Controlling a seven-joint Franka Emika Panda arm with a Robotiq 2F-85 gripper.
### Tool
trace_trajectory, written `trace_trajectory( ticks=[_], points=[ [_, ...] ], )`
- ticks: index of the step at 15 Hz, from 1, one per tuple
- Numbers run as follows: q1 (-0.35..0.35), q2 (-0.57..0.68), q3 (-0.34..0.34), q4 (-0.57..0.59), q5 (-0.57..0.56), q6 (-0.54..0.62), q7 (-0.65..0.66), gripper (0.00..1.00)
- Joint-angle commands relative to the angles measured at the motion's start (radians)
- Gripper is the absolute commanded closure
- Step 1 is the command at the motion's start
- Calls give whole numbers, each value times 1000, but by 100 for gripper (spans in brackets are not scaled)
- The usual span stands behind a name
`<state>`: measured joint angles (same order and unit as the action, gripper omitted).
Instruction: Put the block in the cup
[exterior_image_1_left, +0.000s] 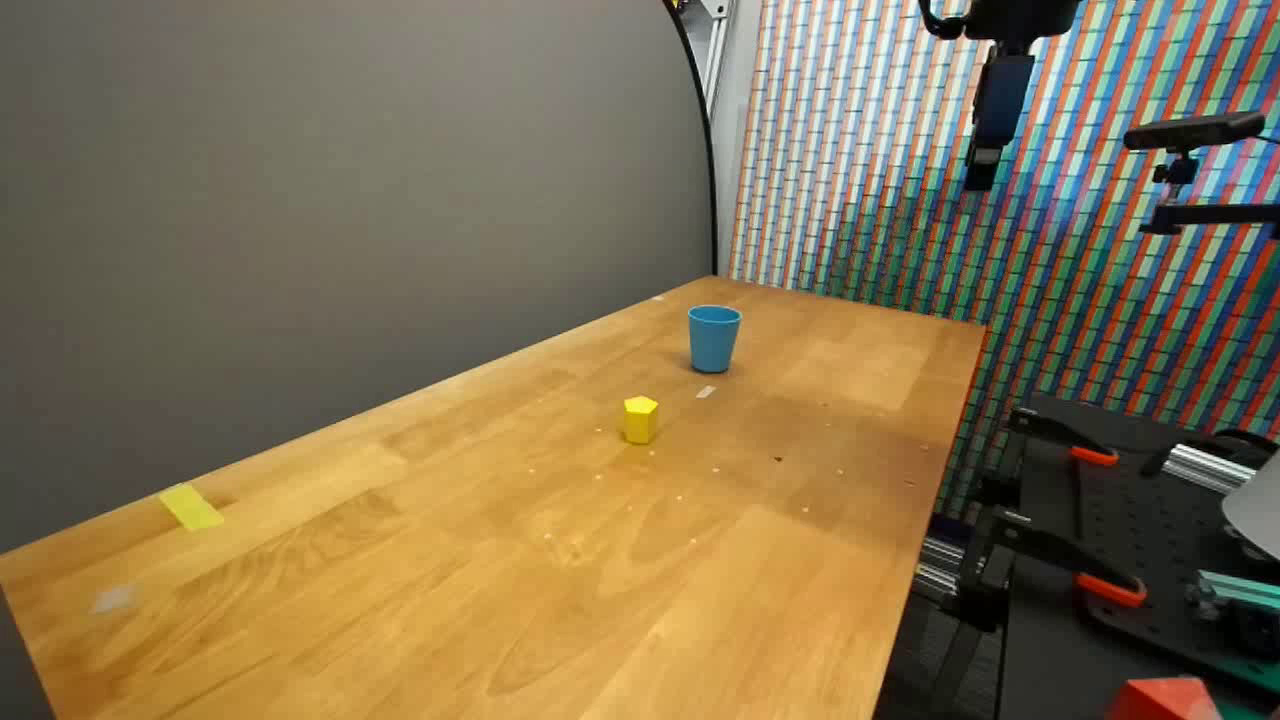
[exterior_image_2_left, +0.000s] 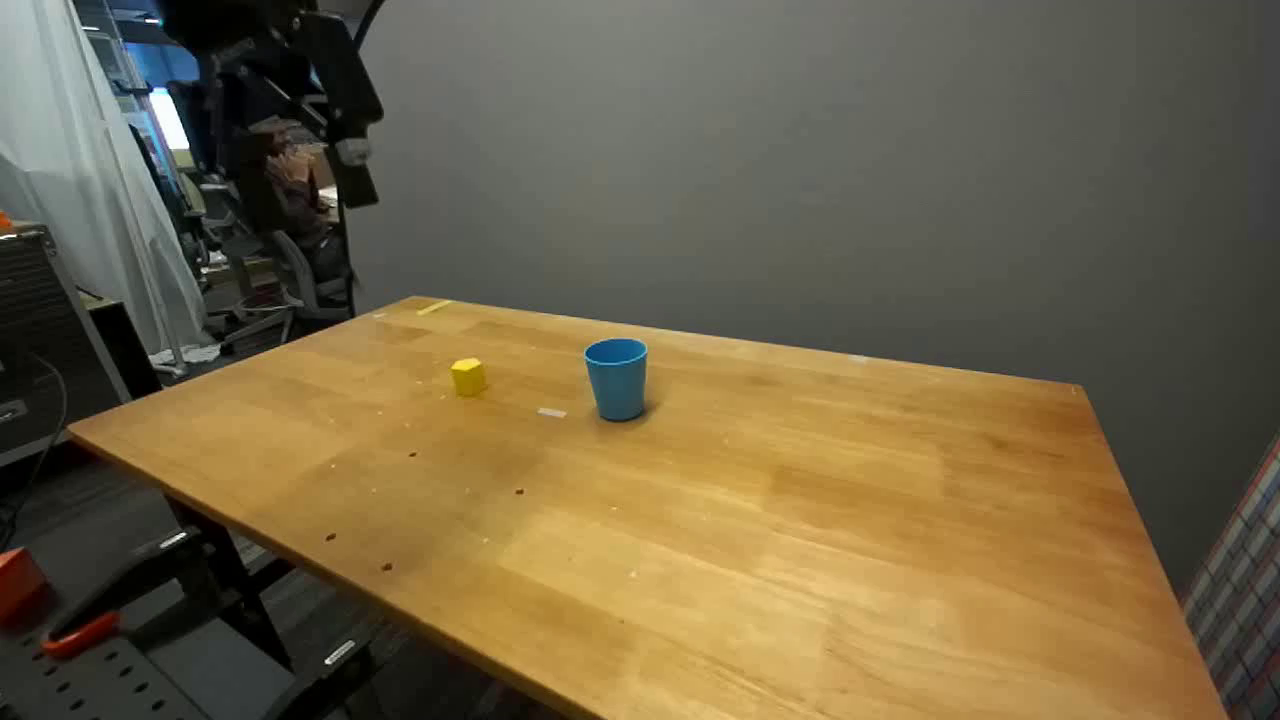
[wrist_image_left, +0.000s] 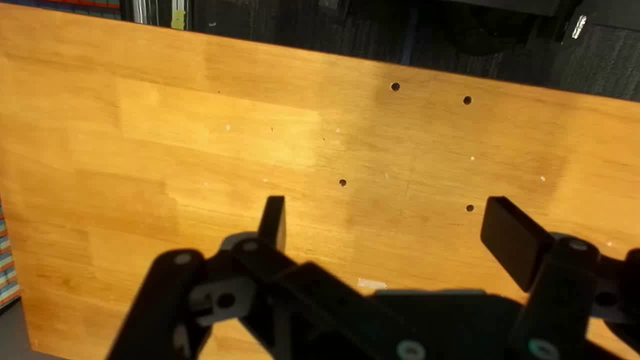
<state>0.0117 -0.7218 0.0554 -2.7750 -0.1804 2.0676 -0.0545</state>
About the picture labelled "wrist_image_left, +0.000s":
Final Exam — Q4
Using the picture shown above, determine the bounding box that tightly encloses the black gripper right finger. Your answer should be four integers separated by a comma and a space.
481, 195, 640, 360

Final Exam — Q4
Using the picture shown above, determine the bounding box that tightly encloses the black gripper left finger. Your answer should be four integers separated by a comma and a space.
108, 195, 349, 360

